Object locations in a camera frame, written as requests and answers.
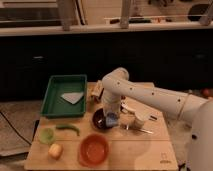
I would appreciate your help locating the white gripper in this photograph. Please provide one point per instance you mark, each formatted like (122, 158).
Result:
(111, 103)

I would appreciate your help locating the blue sponge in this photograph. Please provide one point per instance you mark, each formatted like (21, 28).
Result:
(111, 120)

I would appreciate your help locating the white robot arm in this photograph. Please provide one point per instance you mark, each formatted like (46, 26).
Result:
(194, 110)

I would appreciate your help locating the dark purple bowl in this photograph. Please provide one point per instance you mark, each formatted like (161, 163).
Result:
(98, 120)

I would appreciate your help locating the orange plastic bowl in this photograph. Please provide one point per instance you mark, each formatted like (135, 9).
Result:
(93, 150)

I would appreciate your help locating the metal utensil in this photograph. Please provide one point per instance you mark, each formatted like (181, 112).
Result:
(128, 127)

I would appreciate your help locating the white cloth piece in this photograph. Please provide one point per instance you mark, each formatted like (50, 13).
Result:
(73, 97)

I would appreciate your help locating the green plastic tray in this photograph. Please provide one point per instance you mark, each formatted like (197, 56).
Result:
(54, 106)

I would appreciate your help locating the wooden cutting board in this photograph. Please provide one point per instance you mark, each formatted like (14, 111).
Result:
(128, 149)

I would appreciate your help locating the green chili pepper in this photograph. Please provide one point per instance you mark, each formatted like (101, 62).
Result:
(67, 126)

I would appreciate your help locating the light green cup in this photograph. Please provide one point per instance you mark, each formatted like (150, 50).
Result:
(46, 136)

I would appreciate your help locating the yellow round fruit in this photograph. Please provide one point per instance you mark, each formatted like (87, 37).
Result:
(55, 151)

